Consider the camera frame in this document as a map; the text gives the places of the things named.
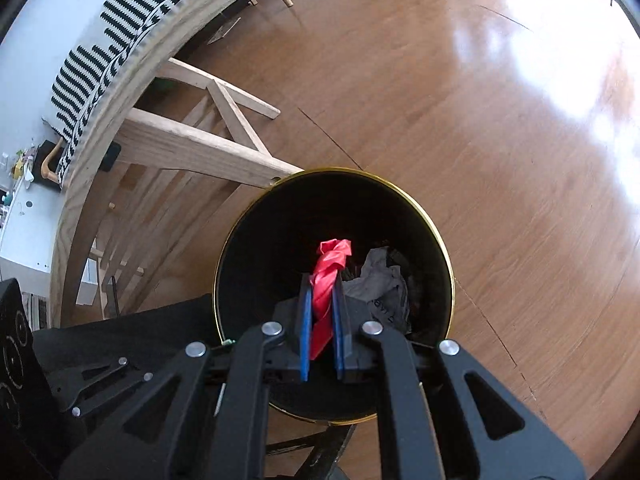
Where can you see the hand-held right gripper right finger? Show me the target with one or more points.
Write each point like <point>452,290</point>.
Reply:
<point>339,340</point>

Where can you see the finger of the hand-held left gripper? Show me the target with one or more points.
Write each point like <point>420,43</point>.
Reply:
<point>100,385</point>

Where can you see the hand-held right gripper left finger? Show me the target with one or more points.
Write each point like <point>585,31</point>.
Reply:
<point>305,340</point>

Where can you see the red plastic strip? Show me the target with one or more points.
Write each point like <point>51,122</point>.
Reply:
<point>325,285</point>

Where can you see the black gold-rimmed trash bin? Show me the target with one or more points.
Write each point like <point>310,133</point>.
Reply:
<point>280,240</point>

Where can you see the black chair leg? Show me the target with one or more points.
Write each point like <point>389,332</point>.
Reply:
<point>330,445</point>

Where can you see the white cabinet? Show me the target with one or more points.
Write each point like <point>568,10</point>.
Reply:
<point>25,230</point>

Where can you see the yellow toy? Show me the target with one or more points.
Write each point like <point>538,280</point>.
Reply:
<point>19,165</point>

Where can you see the black box under table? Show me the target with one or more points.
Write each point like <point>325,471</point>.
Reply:
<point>112,156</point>

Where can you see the wooden table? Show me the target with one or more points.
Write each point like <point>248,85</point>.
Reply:
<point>190,147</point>

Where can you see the brown cardboard piece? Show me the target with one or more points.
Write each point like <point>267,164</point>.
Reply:
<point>222,32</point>

